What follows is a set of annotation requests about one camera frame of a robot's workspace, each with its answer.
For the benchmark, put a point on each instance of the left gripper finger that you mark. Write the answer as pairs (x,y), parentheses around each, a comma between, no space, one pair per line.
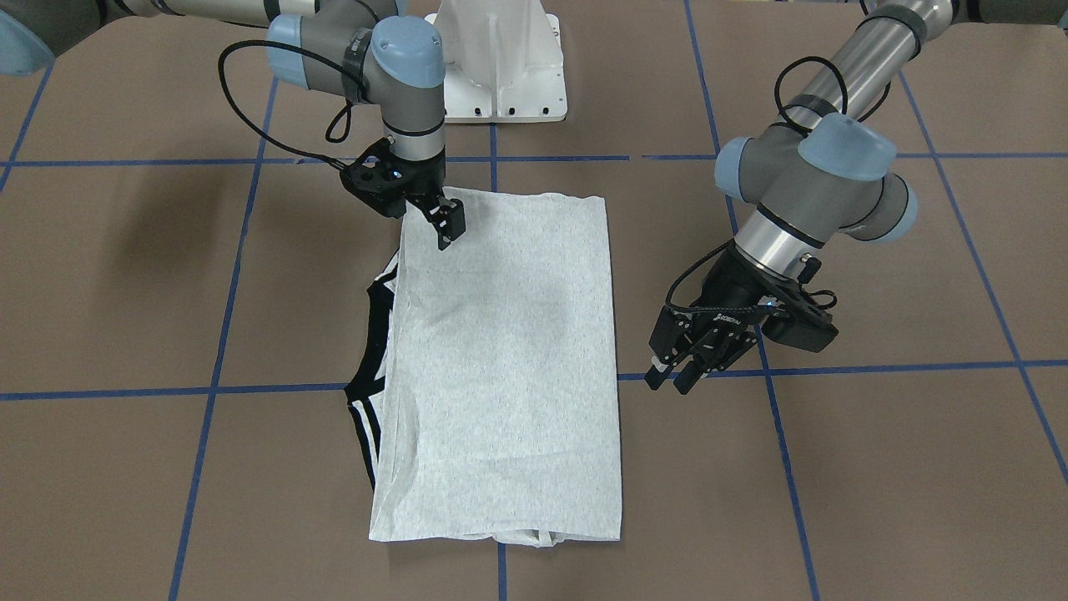
(661,370)
(689,375)

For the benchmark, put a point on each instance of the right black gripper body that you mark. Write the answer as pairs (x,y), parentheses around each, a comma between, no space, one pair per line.
(426,181)

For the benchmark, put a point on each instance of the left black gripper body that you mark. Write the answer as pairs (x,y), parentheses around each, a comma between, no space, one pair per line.
(732,290)

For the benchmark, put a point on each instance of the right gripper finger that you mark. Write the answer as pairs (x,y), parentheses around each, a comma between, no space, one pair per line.
(437,217)
(451,221)

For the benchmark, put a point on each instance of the grey cartoon print t-shirt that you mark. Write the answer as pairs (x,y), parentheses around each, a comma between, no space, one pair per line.
(496,399)

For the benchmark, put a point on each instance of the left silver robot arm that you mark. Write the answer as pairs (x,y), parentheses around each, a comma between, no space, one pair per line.
(818,170)

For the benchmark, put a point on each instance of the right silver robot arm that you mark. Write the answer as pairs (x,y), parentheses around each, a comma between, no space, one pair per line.
(365,52)

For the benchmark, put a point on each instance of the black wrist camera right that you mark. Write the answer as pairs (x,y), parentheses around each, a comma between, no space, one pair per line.
(378,179)

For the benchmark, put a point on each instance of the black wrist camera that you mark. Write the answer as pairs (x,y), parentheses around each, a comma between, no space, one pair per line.
(378,179)
(802,318)

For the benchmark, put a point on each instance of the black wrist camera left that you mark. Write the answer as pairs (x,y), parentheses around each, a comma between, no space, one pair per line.
(802,318)

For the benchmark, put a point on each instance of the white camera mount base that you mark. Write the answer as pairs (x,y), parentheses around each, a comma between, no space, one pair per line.
(504,62)

